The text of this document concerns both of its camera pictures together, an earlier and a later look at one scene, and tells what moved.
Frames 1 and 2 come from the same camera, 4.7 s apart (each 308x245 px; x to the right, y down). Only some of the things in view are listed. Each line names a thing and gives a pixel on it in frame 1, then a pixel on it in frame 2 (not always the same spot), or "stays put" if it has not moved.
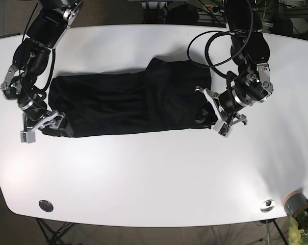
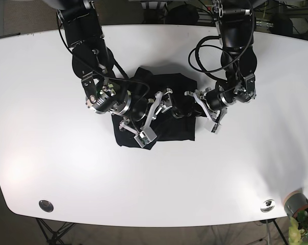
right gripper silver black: x=54 y=120 to x=159 y=102
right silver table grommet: x=267 y=205 stays put
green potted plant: x=303 y=228 stays put
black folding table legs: x=52 y=236 stays put
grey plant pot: x=295 y=202 stays put
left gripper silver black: x=224 y=109 to x=215 y=116
